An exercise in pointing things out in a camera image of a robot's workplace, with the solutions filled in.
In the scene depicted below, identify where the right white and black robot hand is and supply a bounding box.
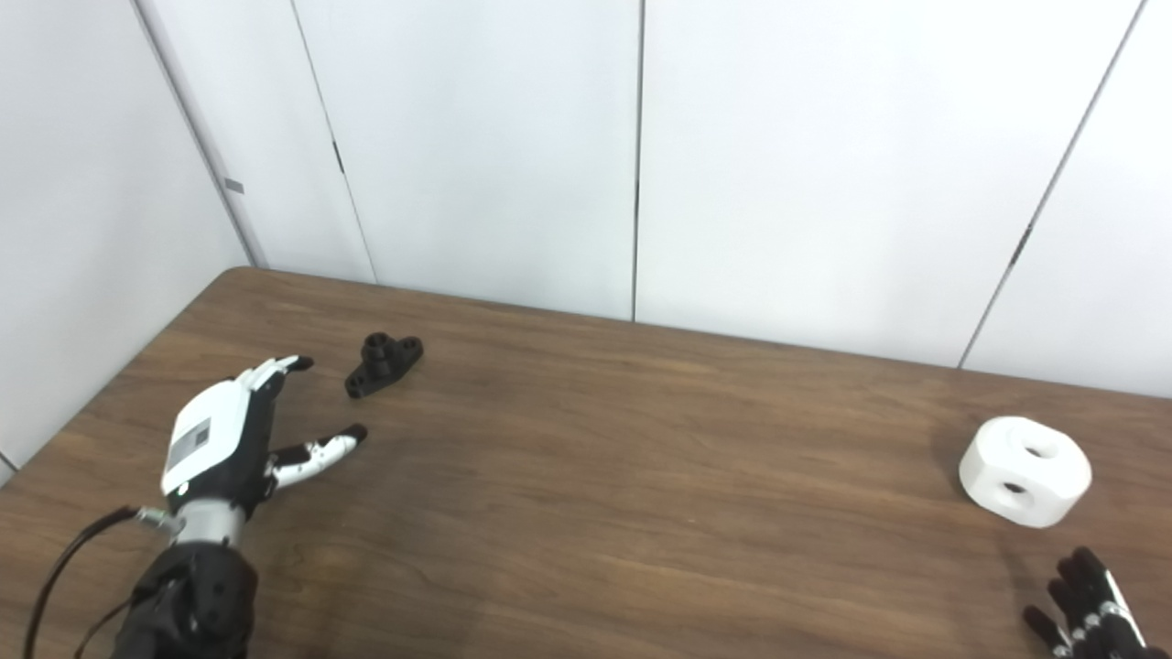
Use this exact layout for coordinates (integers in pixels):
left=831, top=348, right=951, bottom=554
left=1023, top=547, right=1172, bottom=659

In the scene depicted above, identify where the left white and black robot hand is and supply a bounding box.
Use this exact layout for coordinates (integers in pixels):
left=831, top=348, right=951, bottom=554
left=161, top=355, right=369, bottom=513

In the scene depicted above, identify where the black flanged holder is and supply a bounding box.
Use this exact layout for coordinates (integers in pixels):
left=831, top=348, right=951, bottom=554
left=344, top=333, right=425, bottom=400

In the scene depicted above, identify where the round white piece with holes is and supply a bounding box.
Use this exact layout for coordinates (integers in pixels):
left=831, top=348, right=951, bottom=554
left=959, top=416, right=1093, bottom=529

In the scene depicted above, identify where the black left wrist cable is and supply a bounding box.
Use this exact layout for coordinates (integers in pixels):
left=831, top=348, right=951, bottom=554
left=23, top=506, right=184, bottom=659

